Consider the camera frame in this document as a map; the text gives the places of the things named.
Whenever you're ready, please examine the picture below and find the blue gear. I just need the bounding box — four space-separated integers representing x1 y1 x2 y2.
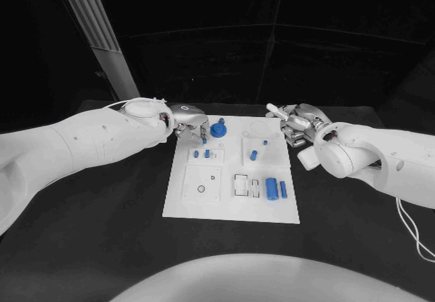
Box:
209 118 229 138

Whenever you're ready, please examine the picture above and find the grey ribbed post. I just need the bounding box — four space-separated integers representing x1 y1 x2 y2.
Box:
65 0 141 101

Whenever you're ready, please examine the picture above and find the white task board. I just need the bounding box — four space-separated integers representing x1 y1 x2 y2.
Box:
161 115 301 225

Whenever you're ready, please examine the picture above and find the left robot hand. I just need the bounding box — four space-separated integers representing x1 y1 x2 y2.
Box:
167 104 212 145

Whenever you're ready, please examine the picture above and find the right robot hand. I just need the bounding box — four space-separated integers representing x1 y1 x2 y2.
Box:
265 103 334 148

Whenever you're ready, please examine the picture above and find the large blue cylinder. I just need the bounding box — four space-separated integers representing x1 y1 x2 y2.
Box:
265 177 280 201

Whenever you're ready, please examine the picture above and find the white cable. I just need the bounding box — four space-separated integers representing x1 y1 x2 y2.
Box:
399 200 435 257
101 97 169 109
395 197 435 263

